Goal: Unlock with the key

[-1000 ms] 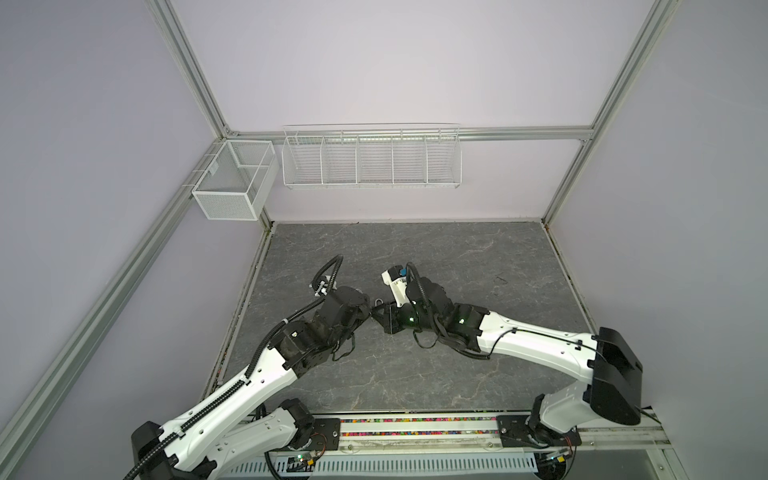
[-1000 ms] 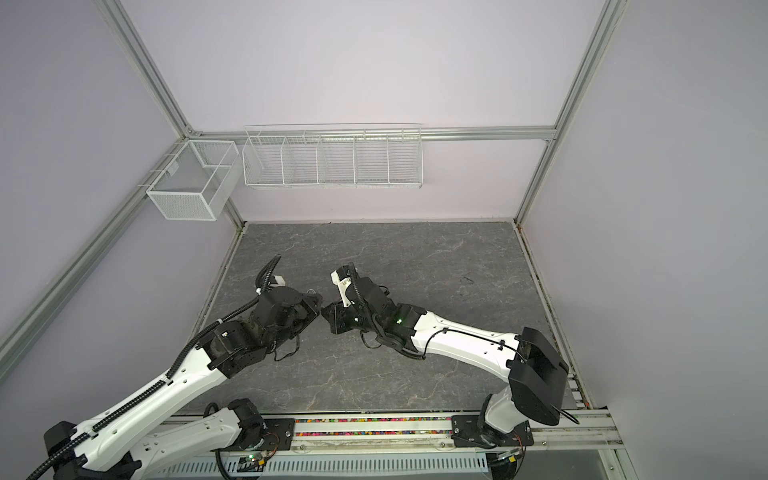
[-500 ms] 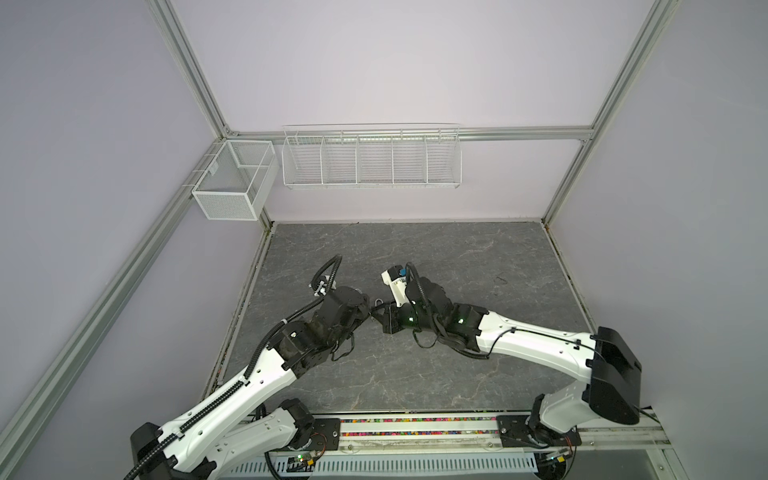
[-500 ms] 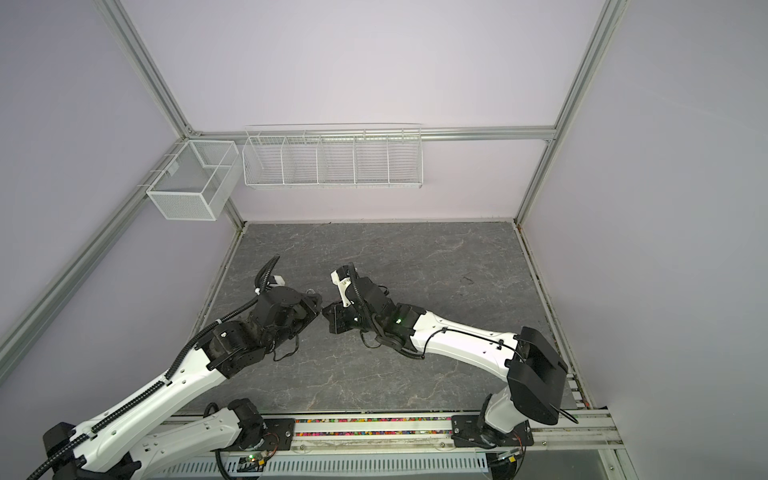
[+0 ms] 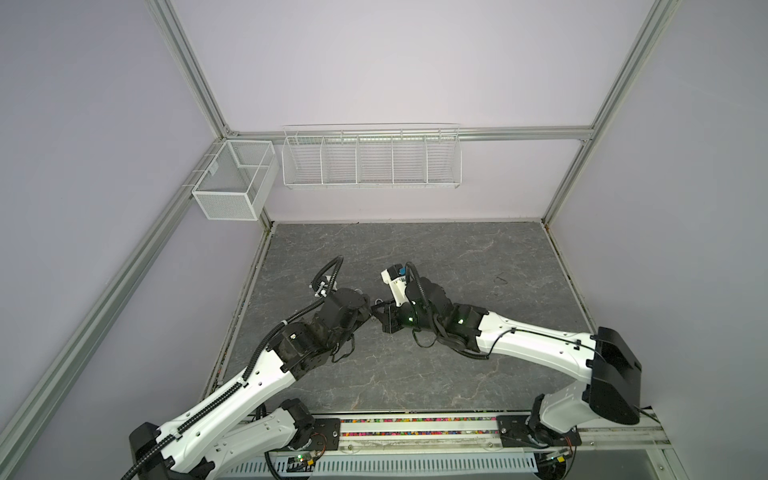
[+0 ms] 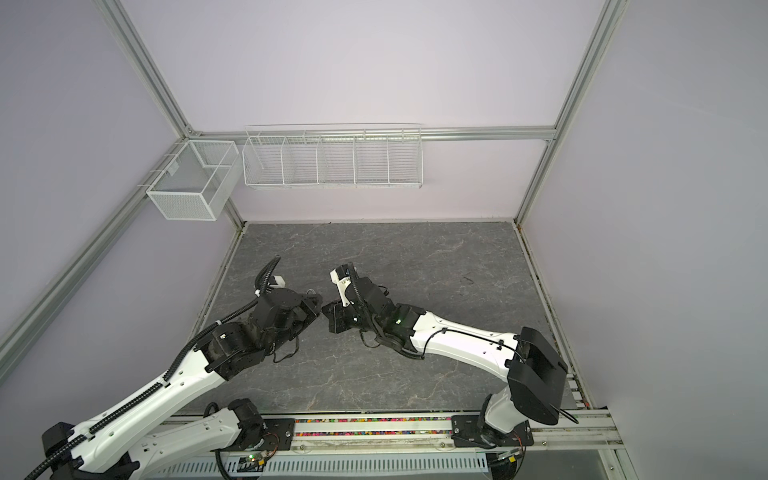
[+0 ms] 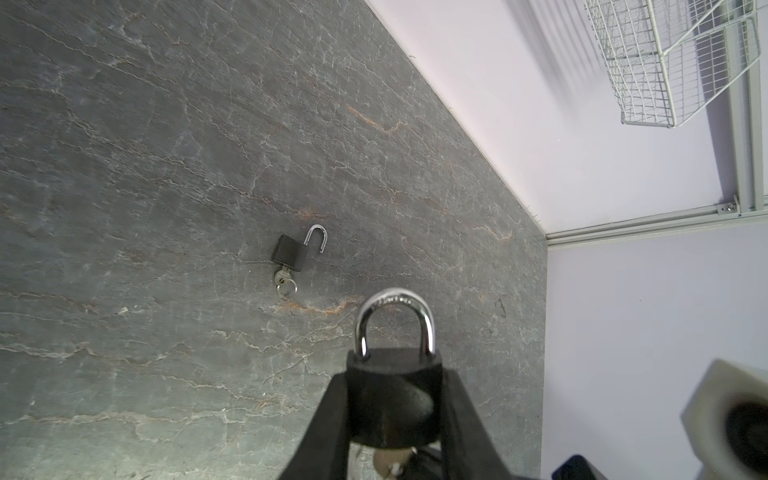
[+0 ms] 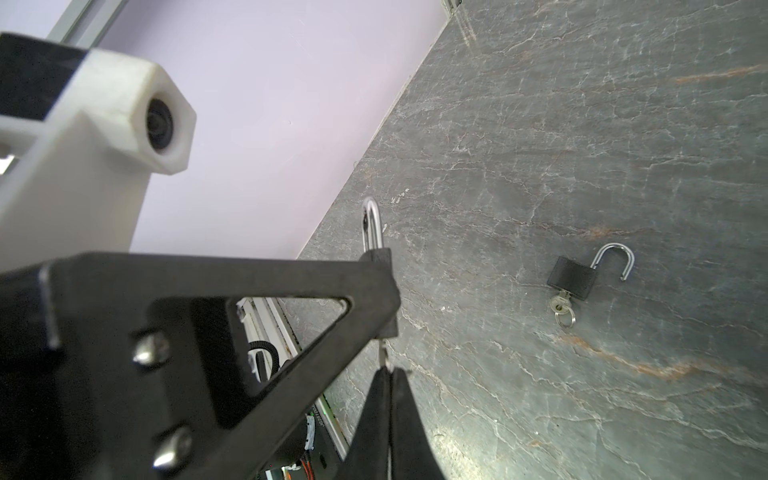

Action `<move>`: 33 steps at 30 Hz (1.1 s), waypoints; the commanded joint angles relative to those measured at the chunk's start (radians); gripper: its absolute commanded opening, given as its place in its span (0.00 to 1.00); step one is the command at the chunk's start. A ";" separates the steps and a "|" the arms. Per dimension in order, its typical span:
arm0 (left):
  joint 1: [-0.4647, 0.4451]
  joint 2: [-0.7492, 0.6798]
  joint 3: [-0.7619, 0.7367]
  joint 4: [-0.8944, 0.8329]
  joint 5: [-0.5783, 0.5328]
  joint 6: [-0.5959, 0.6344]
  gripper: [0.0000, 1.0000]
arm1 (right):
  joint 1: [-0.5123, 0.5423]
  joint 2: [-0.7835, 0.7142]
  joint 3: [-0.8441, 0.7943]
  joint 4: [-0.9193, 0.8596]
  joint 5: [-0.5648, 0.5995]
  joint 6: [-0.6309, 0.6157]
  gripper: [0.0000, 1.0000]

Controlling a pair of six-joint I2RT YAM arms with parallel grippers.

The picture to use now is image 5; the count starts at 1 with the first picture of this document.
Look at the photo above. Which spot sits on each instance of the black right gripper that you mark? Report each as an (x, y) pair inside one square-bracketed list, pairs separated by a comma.
[(389, 318)]

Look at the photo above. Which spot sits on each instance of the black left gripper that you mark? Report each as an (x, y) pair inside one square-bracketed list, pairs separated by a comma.
[(365, 311)]

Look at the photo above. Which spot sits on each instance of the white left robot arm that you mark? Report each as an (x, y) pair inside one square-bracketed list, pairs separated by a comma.
[(212, 437)]

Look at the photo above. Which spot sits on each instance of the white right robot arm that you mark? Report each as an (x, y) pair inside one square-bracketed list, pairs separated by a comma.
[(606, 373)]

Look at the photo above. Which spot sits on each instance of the white mesh box basket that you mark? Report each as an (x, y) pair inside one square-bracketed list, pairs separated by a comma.
[(236, 182)]

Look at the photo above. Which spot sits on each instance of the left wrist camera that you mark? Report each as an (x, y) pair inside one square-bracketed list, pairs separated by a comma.
[(320, 288)]

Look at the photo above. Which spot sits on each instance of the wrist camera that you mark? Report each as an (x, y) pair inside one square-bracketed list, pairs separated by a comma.
[(320, 288), (395, 278)]

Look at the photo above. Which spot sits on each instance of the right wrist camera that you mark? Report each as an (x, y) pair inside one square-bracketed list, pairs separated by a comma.
[(395, 278)]

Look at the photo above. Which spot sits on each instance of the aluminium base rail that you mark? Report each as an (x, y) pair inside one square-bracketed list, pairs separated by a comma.
[(323, 436)]

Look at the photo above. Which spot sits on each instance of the white wire shelf basket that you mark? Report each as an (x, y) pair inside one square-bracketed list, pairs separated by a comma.
[(372, 155)]

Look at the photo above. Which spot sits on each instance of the white vented cable duct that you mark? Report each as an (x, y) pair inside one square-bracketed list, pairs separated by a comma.
[(408, 465)]

